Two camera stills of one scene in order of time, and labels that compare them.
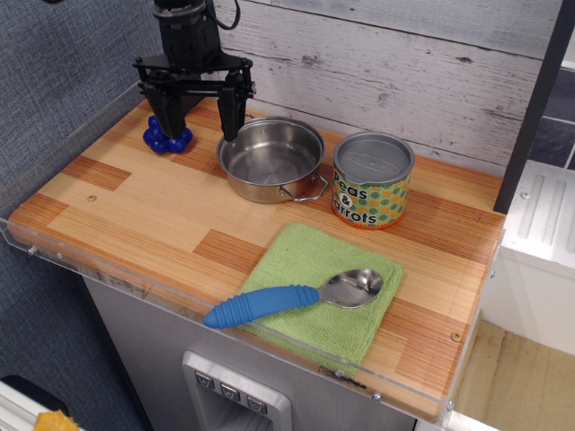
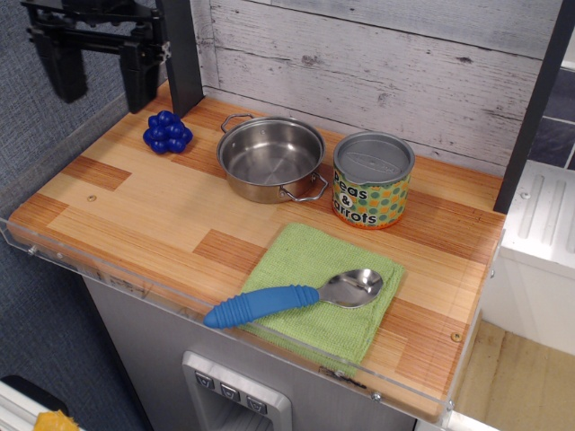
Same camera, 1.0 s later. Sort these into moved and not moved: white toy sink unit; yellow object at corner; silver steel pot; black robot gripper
Moved: black robot gripper
Not moved: yellow object at corner; silver steel pot; white toy sink unit
